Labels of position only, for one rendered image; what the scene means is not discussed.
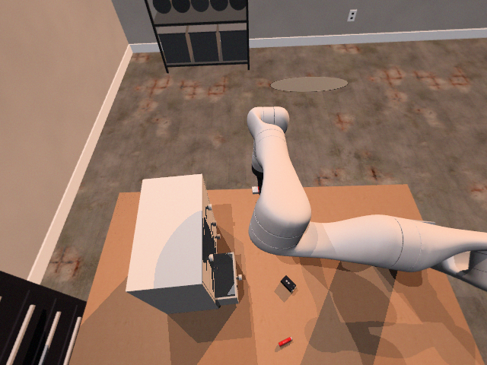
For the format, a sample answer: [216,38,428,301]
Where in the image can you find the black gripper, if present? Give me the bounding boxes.
[252,165,263,195]

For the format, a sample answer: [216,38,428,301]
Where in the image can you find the red battery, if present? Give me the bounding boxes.
[279,337,292,347]

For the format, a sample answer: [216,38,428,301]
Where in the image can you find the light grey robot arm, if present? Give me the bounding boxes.
[247,107,487,292]

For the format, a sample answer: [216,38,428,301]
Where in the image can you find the black 9v battery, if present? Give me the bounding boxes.
[280,275,296,292]

